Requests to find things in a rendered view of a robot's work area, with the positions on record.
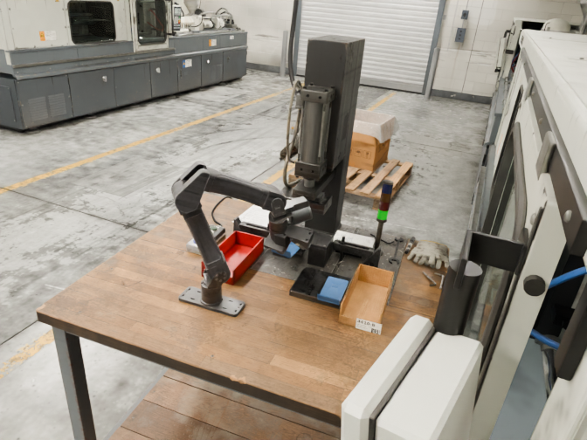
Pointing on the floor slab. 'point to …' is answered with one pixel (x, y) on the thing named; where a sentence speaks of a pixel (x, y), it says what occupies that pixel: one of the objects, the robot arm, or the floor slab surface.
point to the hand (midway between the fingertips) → (280, 250)
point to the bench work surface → (221, 342)
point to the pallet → (355, 176)
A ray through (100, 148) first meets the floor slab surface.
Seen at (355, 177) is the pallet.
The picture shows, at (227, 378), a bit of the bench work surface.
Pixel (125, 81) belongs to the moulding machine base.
